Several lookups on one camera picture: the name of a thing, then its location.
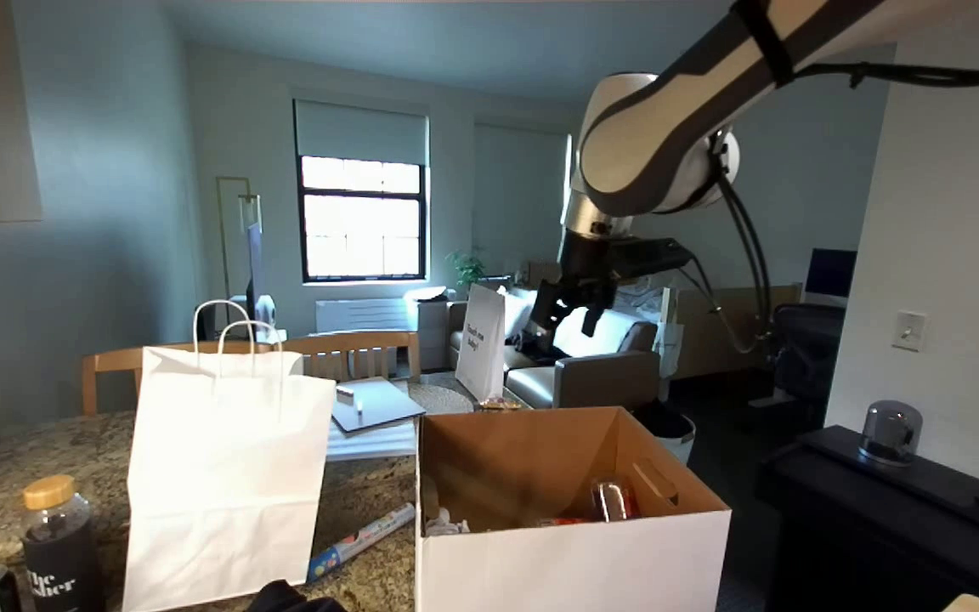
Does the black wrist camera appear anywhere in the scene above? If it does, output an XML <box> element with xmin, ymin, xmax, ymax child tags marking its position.
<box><xmin>612</xmin><ymin>233</ymin><xmax>698</xmax><ymax>284</ymax></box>

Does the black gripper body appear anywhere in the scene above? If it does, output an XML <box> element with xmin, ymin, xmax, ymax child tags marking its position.
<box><xmin>558</xmin><ymin>233</ymin><xmax>623</xmax><ymax>307</ymax></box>

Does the white cardboard box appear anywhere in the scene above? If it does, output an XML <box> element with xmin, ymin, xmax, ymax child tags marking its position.
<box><xmin>411</xmin><ymin>403</ymin><xmax>739</xmax><ymax>612</ymax></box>

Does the white paper shopping bag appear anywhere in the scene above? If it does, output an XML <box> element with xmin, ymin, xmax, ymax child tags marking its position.
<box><xmin>119</xmin><ymin>294</ymin><xmax>341</xmax><ymax>612</ymax></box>

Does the grey notebook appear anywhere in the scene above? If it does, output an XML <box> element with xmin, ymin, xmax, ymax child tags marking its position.
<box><xmin>323</xmin><ymin>376</ymin><xmax>427</xmax><ymax>467</ymax></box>

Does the grey printer cabinet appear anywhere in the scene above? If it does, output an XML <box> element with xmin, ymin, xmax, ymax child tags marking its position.
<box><xmin>401</xmin><ymin>281</ymin><xmax>466</xmax><ymax>375</ymax></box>

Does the white wall radiator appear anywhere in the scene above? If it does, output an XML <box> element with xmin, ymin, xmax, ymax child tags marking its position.
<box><xmin>311</xmin><ymin>294</ymin><xmax>419</xmax><ymax>332</ymax></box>

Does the black framed window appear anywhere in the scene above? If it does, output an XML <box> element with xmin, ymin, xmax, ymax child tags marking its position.
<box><xmin>296</xmin><ymin>150</ymin><xmax>430</xmax><ymax>284</ymax></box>

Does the open laptop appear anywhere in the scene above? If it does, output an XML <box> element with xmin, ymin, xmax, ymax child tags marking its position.
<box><xmin>799</xmin><ymin>248</ymin><xmax>860</xmax><ymax>311</ymax></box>

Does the blue white flat package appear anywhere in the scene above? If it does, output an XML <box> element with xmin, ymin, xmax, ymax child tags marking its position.
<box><xmin>305</xmin><ymin>503</ymin><xmax>419</xmax><ymax>589</ymax></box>

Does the black low cabinet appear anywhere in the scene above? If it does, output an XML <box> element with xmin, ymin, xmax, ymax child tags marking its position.
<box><xmin>757</xmin><ymin>422</ymin><xmax>979</xmax><ymax>612</ymax></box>

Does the green plant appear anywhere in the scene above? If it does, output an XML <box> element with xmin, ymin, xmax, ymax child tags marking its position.
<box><xmin>450</xmin><ymin>248</ymin><xmax>488</xmax><ymax>293</ymax></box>

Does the white printed shopping bag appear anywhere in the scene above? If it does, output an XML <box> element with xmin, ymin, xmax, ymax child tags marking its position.
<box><xmin>451</xmin><ymin>281</ymin><xmax>530</xmax><ymax>408</ymax></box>

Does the white wall light switch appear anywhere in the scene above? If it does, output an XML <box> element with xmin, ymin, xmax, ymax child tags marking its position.
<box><xmin>892</xmin><ymin>309</ymin><xmax>927</xmax><ymax>356</ymax></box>

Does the grey roller blind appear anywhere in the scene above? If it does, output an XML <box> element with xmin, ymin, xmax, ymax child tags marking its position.
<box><xmin>292</xmin><ymin>99</ymin><xmax>436</xmax><ymax>167</ymax></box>

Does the white round waste bin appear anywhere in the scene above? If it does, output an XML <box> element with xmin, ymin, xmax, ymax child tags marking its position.
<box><xmin>635</xmin><ymin>403</ymin><xmax>700</xmax><ymax>470</ymax></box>

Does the dark bottle with wooden cap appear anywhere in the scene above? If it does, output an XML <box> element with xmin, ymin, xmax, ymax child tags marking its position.
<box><xmin>16</xmin><ymin>471</ymin><xmax>107</xmax><ymax>612</ymax></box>

